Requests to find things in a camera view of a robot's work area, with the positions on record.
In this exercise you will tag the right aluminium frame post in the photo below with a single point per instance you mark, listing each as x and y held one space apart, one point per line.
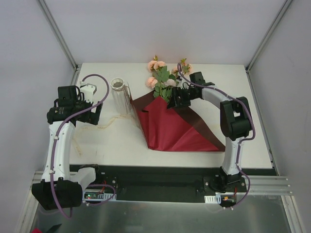
273 26

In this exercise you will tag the cream printed ribbon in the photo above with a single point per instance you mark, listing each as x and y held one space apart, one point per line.
98 128

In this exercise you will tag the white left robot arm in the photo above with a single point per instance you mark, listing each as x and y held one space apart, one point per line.
58 188

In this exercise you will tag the left white cable duct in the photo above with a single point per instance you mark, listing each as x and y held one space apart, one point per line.
98 197

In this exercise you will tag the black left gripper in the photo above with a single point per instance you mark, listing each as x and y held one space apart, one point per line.
96 114

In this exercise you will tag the left aluminium frame post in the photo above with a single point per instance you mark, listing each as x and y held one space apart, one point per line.
57 33

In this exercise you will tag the dark red wrapping paper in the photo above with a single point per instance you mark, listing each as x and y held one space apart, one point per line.
175 129

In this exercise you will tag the tall pink rose stem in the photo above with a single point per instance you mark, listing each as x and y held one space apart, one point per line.
156 67

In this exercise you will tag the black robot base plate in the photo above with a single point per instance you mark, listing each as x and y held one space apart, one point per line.
165 184

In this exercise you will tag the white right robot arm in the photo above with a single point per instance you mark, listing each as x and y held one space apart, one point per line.
235 120

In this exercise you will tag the aluminium frame post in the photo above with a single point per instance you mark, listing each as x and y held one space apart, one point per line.
57 33
273 26

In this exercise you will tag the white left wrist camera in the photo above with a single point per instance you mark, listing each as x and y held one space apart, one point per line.
88 91

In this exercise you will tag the aluminium front rail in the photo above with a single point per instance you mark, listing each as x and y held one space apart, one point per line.
259 182

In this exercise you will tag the right white cable duct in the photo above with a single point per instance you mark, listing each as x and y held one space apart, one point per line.
213 199

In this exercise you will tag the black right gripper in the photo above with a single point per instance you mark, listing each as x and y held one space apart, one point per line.
184 96

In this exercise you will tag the white cable duct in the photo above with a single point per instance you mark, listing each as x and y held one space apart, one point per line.
213 199
98 197

